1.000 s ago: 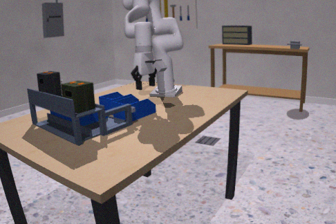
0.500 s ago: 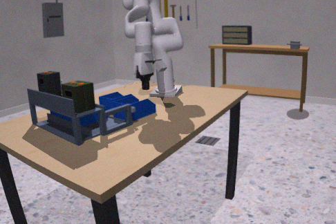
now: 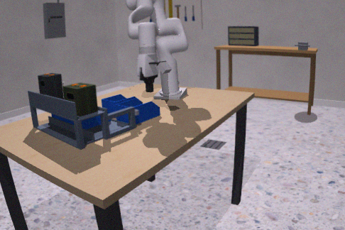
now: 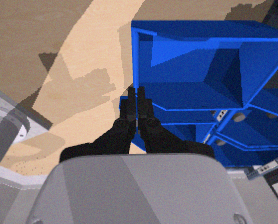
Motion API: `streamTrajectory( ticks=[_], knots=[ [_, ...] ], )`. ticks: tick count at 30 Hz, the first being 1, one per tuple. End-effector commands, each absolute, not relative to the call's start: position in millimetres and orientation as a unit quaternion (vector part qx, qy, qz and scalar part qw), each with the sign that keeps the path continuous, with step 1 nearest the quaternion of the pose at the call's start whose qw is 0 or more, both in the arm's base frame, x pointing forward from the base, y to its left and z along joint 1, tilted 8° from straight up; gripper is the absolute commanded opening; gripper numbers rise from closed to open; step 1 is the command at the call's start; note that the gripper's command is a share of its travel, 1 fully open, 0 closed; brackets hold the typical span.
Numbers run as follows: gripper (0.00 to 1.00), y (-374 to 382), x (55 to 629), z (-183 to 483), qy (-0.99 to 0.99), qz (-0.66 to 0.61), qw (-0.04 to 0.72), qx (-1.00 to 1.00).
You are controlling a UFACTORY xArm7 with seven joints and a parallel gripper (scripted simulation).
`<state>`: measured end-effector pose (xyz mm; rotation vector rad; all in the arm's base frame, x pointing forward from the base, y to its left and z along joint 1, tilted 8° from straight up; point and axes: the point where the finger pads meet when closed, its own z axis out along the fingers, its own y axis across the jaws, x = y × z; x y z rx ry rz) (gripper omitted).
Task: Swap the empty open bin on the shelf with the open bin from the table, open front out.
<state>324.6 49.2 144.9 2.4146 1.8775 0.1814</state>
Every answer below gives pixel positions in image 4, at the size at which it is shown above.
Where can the black case with orange latches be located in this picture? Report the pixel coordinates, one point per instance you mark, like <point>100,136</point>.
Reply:
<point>272,180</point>

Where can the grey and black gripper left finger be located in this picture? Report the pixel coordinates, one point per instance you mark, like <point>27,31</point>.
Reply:
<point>116,140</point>

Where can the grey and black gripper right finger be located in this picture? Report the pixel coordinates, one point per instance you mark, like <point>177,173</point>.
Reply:
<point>156,138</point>

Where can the blue bin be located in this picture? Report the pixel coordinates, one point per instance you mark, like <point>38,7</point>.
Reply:
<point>230,156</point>
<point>257,129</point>
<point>183,68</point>
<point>195,125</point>

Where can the dark grey shelf rack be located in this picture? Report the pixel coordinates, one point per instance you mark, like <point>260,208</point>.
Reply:
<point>271,19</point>

